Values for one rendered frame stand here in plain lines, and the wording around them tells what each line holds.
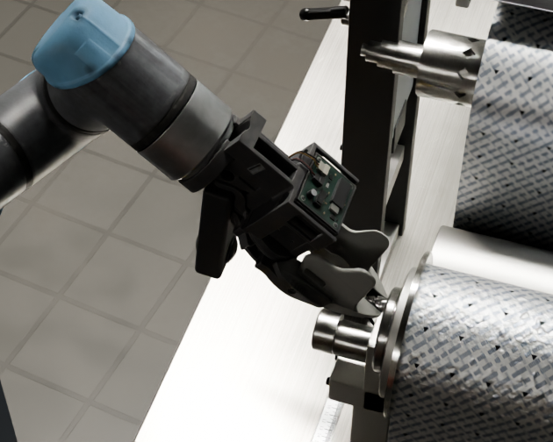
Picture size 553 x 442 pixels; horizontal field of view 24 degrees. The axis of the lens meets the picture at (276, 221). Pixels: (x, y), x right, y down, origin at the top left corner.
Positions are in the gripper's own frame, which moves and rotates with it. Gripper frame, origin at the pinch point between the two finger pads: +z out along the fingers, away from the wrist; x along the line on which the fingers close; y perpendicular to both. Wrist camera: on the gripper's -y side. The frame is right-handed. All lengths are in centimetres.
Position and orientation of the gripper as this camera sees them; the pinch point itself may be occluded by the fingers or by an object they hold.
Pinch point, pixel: (365, 300)
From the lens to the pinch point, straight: 111.5
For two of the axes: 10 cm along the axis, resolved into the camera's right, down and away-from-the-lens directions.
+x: 3.1, -7.1, 6.3
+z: 7.3, 6.0, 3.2
